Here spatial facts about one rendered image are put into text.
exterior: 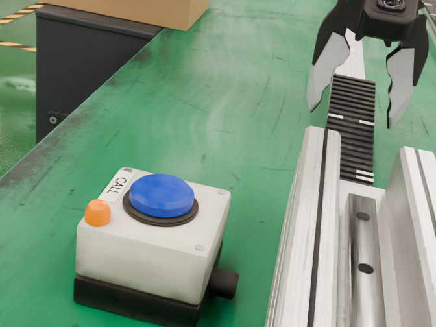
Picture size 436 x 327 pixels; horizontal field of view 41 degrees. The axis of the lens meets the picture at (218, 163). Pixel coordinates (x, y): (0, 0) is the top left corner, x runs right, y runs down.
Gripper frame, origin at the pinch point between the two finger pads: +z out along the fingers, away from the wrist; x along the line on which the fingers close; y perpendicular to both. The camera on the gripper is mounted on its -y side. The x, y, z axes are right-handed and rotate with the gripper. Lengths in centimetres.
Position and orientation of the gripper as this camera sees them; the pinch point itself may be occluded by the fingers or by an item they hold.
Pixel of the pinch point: (351, 113)
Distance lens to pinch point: 64.7
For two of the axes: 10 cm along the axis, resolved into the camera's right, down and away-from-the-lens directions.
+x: -9.7, -2.2, 1.0
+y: 2.0, -4.4, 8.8
